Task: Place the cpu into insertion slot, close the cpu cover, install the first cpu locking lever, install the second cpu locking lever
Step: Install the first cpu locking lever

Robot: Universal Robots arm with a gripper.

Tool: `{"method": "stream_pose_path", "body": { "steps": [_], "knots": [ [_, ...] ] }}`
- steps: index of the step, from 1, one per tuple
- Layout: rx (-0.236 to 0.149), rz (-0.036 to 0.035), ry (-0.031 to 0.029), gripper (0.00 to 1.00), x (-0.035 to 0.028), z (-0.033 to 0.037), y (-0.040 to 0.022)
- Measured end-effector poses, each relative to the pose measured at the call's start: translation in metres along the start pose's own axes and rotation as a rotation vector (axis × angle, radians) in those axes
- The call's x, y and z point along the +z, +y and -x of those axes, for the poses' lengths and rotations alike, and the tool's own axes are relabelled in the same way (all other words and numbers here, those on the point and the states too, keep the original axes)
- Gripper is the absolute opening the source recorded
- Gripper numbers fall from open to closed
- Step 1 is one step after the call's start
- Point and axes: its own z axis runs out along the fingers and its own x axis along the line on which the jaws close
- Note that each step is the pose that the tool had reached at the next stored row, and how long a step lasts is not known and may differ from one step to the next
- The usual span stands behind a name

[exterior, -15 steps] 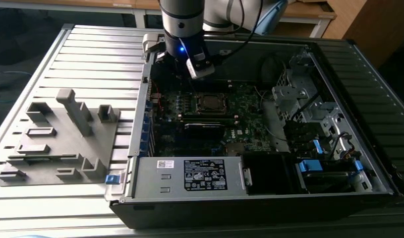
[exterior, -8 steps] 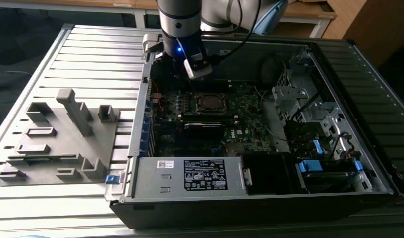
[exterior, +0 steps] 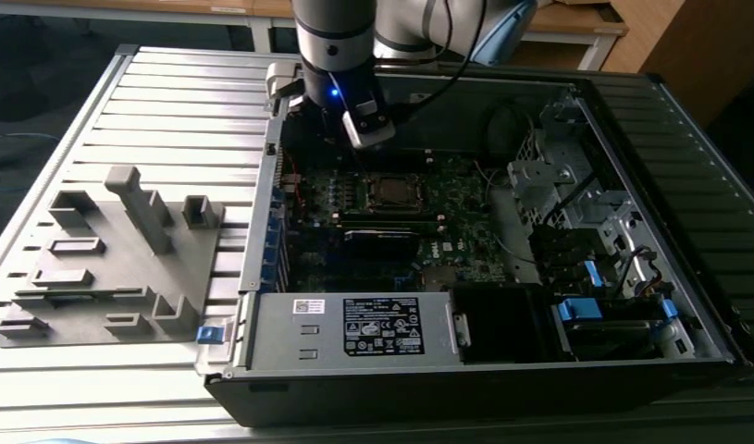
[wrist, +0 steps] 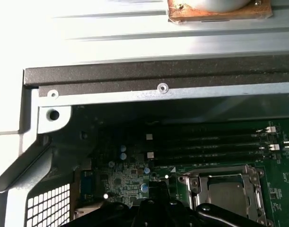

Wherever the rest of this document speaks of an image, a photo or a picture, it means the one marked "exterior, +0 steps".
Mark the black graphics card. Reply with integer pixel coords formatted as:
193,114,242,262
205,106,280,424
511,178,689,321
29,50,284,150
342,228,425,284

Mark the green motherboard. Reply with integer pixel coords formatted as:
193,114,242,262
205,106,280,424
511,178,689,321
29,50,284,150
276,154,521,293

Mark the silver chipset heatsink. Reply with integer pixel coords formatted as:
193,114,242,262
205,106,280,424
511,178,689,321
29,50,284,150
421,265,464,291

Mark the silver power supply unit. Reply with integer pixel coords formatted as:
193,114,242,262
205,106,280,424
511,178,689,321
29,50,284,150
225,290,464,371

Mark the black office chair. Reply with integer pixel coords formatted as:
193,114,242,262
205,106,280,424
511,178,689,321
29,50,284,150
0,27,53,124

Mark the grey parts rack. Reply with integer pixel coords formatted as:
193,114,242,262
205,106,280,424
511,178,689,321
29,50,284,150
0,165,228,349

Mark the blue plastic latch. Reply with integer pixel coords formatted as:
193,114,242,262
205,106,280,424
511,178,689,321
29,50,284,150
579,260,603,289

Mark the wooden cabinet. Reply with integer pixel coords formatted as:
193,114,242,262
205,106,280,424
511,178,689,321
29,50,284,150
601,0,754,129

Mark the blue disk carrier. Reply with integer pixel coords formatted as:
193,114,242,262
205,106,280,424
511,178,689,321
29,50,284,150
553,297,681,363

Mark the black PC case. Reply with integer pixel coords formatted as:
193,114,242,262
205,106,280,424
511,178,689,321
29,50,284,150
194,59,754,429

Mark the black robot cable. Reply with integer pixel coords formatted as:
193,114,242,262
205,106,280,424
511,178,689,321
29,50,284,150
398,0,493,125

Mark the black looped cable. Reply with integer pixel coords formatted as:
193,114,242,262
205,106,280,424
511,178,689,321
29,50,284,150
483,98,536,156

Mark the wooden desk white frame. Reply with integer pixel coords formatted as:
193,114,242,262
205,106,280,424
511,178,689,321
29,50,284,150
0,0,631,71

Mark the silver metal bracket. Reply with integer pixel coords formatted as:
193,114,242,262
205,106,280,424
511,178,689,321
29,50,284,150
505,159,580,203

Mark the thick black cable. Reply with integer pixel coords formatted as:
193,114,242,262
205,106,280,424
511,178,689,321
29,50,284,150
540,166,601,230

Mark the black plastic bracket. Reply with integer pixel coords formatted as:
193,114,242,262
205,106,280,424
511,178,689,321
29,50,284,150
529,226,608,281

